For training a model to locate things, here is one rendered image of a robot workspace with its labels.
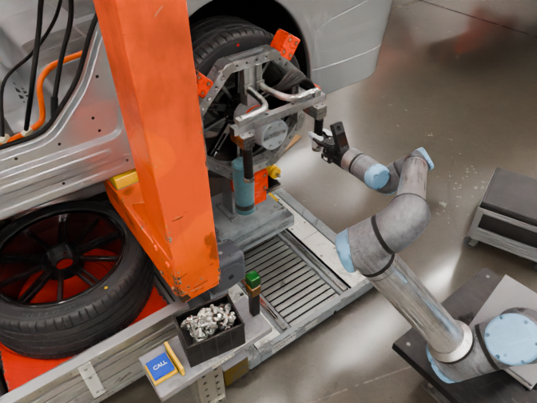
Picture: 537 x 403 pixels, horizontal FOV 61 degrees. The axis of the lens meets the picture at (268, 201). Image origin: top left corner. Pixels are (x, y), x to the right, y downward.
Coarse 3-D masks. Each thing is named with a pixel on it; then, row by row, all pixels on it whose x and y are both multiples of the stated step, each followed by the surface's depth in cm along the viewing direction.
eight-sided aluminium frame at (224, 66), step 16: (256, 48) 176; (272, 48) 176; (224, 64) 166; (240, 64) 169; (256, 64) 173; (288, 64) 183; (224, 80) 169; (208, 96) 168; (288, 128) 210; (288, 144) 209; (208, 160) 184; (256, 160) 208; (272, 160) 208; (224, 176) 195
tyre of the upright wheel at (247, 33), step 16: (224, 16) 187; (192, 32) 178; (208, 32) 175; (224, 32) 173; (240, 32) 173; (256, 32) 176; (208, 48) 168; (224, 48) 171; (240, 48) 175; (208, 64) 171; (208, 176) 202
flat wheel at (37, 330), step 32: (32, 224) 193; (64, 224) 196; (96, 224) 198; (0, 256) 181; (32, 256) 182; (64, 256) 188; (96, 256) 182; (128, 256) 179; (0, 288) 173; (32, 288) 171; (96, 288) 167; (128, 288) 172; (0, 320) 158; (32, 320) 157; (64, 320) 158; (96, 320) 166; (128, 320) 179; (32, 352) 169; (64, 352) 169
